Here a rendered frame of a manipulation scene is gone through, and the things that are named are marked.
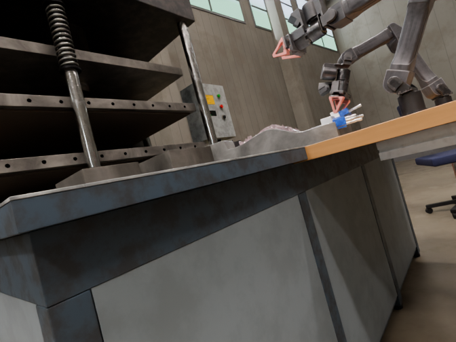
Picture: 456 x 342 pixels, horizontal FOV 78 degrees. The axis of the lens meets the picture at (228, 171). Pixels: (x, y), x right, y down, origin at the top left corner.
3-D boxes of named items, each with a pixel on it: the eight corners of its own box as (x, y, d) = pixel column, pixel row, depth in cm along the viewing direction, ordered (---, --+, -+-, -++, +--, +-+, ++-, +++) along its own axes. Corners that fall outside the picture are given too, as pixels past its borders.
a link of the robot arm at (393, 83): (385, 79, 84) (406, 70, 80) (393, 81, 90) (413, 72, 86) (390, 99, 84) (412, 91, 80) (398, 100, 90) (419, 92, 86)
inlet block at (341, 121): (365, 123, 95) (360, 108, 95) (366, 122, 90) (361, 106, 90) (325, 135, 100) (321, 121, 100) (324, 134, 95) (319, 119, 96)
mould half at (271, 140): (341, 140, 112) (334, 114, 112) (339, 138, 88) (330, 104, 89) (230, 172, 132) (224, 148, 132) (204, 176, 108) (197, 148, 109)
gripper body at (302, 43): (283, 35, 105) (300, 24, 99) (298, 40, 112) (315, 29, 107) (289, 51, 104) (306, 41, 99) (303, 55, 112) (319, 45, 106)
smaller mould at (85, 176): (144, 185, 67) (138, 161, 67) (89, 197, 57) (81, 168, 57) (111, 197, 78) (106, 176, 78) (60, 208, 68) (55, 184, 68)
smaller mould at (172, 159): (216, 169, 80) (210, 145, 80) (175, 178, 68) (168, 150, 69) (174, 182, 93) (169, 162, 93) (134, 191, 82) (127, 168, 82)
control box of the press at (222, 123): (277, 275, 206) (225, 83, 211) (254, 294, 183) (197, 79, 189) (253, 275, 220) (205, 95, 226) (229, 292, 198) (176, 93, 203)
